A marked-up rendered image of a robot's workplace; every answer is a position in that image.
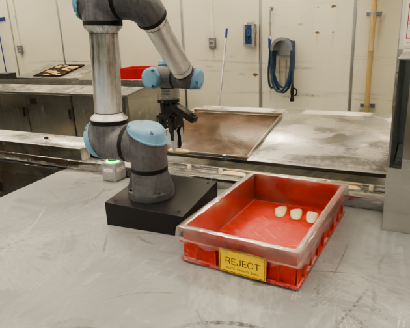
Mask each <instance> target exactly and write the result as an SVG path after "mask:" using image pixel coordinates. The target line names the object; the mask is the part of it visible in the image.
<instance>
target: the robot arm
mask: <svg viewBox="0 0 410 328"><path fill-rule="evenodd" d="M72 7H73V10H74V12H75V14H76V16H77V17H78V18H79V19H81V20H82V22H83V27H84V28H85V29H86V30H87V31H88V33H89V46H90V62H91V71H92V88H93V97H94V114H93V115H92V116H91V118H90V123H88V124H87V126H86V127H85V130H86V131H84V134H83V140H84V144H85V147H86V149H87V150H88V152H89V153H90V154H92V155H93V156H95V157H100V158H102V159H113V160H118V161H127V162H130V164H131V176H130V181H129V184H128V198H129V199H130V200H132V201H134V202H137V203H141V204H154V203H158V202H163V201H166V200H168V199H170V198H171V197H173V196H174V194H175V189H174V183H173V181H172V178H171V176H170V173H169V170H168V159H167V144H170V145H171V146H172V149H173V151H174V152H175V151H176V149H177V141H178V148H181V147H182V143H183V139H184V122H183V118H184V119H186V120H187V121H189V122H190V123H194V122H196V121H197V120H198V115H196V114H195V113H194V112H192V111H190V110H189V109H187V108H186V107H184V106H182V105H181V104H179V103H178V102H179V101H180V99H179V97H180V89H190V90H191V89H200V88H201V87H202V86H203V83H204V72H203V71H202V69H200V68H194V67H192V65H191V63H190V61H189V59H188V57H187V55H186V54H185V51H184V49H183V48H182V46H181V44H180V42H179V40H178V39H177V37H176V35H175V33H174V31H173V30H172V27H171V25H170V23H169V22H168V20H167V11H166V9H165V7H164V5H163V3H162V2H161V0H72ZM122 20H130V21H134V22H135V23H136V24H137V25H138V27H139V28H140V29H142V30H144V31H145V32H146V33H147V35H148V37H149V38H150V39H151V41H152V43H153V45H154V46H155V47H156V49H157V51H158V52H159V54H160V55H161V57H162V59H160V60H159V61H158V66H155V67H153V66H152V67H149V68H147V69H145V70H144V71H143V73H142V82H143V84H144V85H145V86H146V87H147V88H150V89H156V88H158V87H160V90H161V98H162V99H160V100H157V103H160V109H161V112H160V113H159V114H158V115H156V116H157V122H154V121H151V120H134V121H131V122H129V123H128V117H127V116H126V115H125V114H124V113H123V112H122V93H121V80H120V57H119V45H118V32H119V30H121V28H123V22H122ZM182 117H183V118H182ZM158 119H159V123H158ZM167 128H168V131H167V136H166V132H165V129H167Z"/></svg>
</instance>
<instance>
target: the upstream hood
mask: <svg viewBox="0 0 410 328"><path fill-rule="evenodd" d="M0 151H4V152H14V153H20V154H30V155H36V156H46V157H55V158H61V159H71V160H77V161H83V160H86V159H88V158H90V153H89V152H88V150H87V149H86V147H85V144H84V140H83V137H73V136H66V135H52V134H45V133H31V132H24V131H10V130H0Z"/></svg>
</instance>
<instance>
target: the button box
mask: <svg viewBox="0 0 410 328"><path fill-rule="evenodd" d="M101 164H102V174H103V180H107V181H112V182H117V181H119V180H121V179H123V178H126V177H128V170H126V168H125V161H119V162H116V163H106V161H104V162H102V163H101Z"/></svg>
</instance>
